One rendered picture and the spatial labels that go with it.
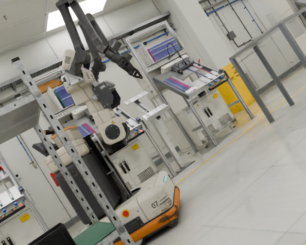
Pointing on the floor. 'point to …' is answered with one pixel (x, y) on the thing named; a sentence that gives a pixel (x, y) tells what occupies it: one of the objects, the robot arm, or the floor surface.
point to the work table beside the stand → (268, 63)
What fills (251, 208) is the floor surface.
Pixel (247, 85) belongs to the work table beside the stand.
